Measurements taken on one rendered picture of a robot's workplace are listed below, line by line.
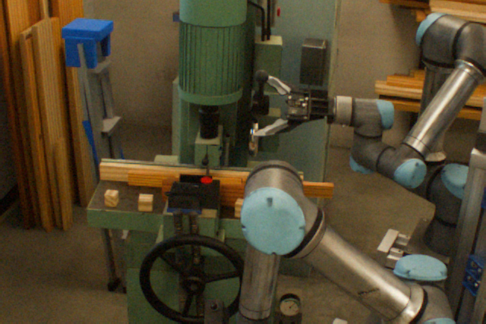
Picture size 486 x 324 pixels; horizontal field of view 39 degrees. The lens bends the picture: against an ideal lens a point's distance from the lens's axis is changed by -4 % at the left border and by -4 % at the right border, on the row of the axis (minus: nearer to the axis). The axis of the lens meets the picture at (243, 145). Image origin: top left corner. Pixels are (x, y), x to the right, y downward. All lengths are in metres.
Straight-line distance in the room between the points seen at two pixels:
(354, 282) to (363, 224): 2.39
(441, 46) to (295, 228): 0.83
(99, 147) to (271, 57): 0.99
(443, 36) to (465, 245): 0.55
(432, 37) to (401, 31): 2.35
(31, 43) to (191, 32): 1.53
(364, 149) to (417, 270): 0.40
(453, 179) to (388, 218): 1.88
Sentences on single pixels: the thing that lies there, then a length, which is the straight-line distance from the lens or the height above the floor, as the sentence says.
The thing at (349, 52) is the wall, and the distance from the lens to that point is 4.34.
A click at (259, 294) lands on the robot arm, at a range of 1.58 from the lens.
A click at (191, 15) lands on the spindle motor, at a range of 1.84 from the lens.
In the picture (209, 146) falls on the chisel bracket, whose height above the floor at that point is 1.06.
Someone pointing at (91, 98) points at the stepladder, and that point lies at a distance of 2.79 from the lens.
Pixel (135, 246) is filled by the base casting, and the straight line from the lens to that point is 2.05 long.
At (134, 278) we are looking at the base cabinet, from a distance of 2.12.
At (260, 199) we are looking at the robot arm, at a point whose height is 1.29.
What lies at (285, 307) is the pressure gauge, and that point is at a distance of 2.05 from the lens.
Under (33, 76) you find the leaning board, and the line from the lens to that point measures 3.31.
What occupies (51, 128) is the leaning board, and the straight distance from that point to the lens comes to 3.44.
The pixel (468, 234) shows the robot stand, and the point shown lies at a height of 1.04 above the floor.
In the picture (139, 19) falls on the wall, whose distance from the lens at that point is 4.55.
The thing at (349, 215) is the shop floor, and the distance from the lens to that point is 3.84.
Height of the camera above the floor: 1.92
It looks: 25 degrees down
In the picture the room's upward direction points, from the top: 3 degrees clockwise
